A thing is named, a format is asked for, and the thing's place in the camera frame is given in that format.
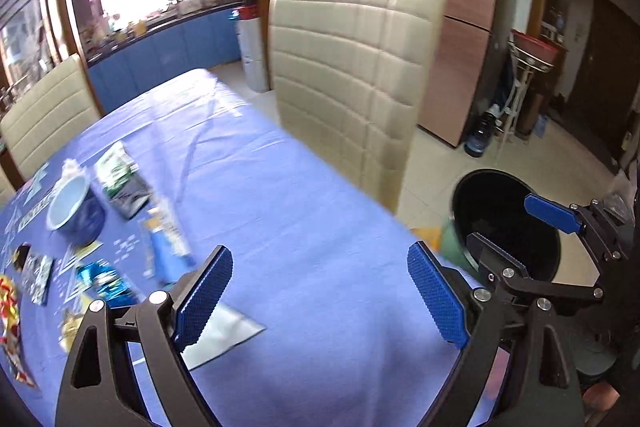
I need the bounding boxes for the white cylinder with red top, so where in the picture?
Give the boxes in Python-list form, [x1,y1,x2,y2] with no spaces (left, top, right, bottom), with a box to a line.
[234,3,269,94]

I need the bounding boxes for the green white milk carton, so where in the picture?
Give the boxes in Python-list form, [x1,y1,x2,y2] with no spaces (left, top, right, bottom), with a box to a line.
[93,141,154,221]

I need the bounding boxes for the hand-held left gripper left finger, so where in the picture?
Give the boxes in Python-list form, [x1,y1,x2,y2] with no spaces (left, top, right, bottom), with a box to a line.
[54,245,235,427]

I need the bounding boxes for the red gold checkered wrapper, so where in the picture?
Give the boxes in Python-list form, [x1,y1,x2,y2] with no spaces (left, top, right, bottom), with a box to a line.
[0,273,39,389]

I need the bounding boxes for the blue tube package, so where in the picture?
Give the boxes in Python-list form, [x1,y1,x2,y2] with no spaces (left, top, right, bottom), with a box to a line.
[149,229,197,284]

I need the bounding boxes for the white metal stand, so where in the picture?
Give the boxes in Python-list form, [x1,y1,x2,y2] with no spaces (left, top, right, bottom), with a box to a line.
[499,57,556,146]

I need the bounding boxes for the shiny blue snack wrapper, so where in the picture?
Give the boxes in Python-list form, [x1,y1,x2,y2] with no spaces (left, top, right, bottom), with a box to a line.
[75,258,134,304]

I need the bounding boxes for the blue kitchen counter cabinets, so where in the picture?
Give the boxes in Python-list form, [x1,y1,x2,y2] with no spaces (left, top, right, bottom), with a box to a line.
[86,3,247,116]

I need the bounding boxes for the black flat packet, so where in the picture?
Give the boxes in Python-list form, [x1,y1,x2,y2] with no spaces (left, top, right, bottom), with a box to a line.
[20,253,55,306]

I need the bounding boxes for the black trash bin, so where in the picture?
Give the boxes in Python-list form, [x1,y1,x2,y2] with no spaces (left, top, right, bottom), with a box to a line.
[450,168,563,288]

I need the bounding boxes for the dark blue jug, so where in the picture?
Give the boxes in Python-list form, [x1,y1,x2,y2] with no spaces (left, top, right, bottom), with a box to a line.
[463,103,504,158]

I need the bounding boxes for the copper refrigerator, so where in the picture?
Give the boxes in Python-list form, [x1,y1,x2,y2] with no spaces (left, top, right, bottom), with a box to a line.
[370,0,502,148]

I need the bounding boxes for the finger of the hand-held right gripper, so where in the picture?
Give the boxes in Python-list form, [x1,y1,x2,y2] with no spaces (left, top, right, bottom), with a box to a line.
[466,231,606,306]
[524,193,629,263]

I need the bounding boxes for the white tube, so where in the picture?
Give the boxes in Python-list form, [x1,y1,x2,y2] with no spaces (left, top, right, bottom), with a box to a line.
[149,198,194,259]

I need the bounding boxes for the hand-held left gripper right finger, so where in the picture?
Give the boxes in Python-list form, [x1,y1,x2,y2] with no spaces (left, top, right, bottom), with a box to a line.
[406,240,586,427]

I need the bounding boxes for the blue printed tablecloth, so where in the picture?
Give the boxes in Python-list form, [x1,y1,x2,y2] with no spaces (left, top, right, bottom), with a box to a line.
[0,68,501,427]

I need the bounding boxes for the large cream leather chair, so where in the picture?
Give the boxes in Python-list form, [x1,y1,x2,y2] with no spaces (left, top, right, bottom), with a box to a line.
[267,0,447,214]

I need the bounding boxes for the blue ceramic bowl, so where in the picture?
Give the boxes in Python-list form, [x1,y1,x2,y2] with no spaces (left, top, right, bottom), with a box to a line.
[46,176,108,247]

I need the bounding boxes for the red basin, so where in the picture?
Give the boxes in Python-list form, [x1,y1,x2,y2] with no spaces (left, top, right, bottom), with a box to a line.
[510,28,569,68]

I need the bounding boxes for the yellow snack wrapper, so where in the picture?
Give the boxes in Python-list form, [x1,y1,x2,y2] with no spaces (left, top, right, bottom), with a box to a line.
[59,297,97,354]

